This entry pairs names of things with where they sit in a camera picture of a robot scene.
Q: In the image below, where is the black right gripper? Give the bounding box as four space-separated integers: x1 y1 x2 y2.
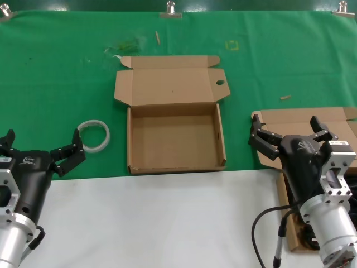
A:
248 113 340 207

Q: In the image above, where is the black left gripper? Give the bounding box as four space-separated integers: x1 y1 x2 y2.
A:
0 128 86 224

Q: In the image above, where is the cardboard box with round hole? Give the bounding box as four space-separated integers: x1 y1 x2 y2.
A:
113 55 230 176

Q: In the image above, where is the clear tape roll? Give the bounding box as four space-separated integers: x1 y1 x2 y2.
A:
76 119 111 154

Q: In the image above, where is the green table cloth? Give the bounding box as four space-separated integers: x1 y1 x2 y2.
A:
0 9 357 182

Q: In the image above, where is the metal binder clip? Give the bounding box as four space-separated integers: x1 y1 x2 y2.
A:
332 1 355 17
0 5 18 23
159 1 182 19

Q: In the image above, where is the clear plastic wrapper scrap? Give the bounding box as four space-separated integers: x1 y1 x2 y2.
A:
104 36 147 55

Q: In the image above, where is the cardboard box holding cables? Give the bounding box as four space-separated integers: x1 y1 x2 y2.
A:
250 107 357 253

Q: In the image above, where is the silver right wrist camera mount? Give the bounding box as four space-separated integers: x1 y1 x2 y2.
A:
320 141 357 203

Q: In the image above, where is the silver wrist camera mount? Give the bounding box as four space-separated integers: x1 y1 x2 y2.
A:
0 168 22 218
320 141 357 203

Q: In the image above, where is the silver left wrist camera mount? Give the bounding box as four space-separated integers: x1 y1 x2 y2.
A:
0 168 22 218

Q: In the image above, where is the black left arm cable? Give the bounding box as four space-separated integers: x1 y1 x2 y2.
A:
21 224 46 268

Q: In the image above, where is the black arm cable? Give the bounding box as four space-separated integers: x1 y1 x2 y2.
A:
21 224 46 268
252 205 301 268

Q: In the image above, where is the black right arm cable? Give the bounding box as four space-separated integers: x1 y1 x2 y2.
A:
252 205 301 268

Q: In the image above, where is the cable with metal connector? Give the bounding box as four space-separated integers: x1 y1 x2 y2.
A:
272 210 297 268

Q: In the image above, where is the bundle of black cables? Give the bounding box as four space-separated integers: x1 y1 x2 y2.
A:
288 173 357 251

